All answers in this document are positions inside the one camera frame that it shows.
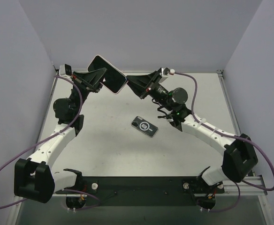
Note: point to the aluminium table frame rail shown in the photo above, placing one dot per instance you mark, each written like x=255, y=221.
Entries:
x=245, y=189

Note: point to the clear phone case black insert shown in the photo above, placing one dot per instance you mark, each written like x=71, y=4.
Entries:
x=144, y=126

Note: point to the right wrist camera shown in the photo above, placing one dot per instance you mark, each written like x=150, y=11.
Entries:
x=165, y=73

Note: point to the phone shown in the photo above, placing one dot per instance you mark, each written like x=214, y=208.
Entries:
x=114, y=80

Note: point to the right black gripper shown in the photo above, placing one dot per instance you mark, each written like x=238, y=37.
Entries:
x=150, y=82

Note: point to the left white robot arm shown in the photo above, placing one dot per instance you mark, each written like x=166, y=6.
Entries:
x=33, y=178

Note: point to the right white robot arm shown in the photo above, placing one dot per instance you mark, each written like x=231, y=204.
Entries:
x=239, y=156

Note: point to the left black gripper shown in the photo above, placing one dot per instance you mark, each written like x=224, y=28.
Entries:
x=83, y=81

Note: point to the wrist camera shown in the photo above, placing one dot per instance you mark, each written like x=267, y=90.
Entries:
x=165, y=73
x=65, y=70

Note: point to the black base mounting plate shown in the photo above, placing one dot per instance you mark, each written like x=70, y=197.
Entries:
x=143, y=191

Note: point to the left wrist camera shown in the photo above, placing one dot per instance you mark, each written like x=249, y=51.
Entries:
x=65, y=70

